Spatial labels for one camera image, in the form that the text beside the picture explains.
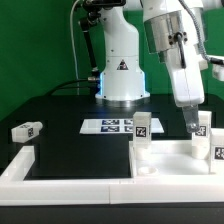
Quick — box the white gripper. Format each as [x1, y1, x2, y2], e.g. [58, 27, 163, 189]
[160, 45, 204, 133]

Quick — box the white fiducial marker sheet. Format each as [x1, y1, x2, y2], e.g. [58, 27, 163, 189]
[79, 118, 165, 136]

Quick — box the white U-shaped obstacle fence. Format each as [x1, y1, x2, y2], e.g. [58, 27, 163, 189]
[0, 146, 224, 206]

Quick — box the white square tabletop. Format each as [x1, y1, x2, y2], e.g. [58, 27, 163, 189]
[127, 139, 224, 185]

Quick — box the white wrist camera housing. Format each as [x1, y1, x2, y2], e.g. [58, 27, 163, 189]
[199, 55, 224, 82]

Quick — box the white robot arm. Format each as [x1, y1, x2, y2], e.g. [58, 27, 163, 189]
[96, 0, 224, 133]

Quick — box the black cable bundle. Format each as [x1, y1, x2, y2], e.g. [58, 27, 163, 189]
[44, 78, 101, 98]

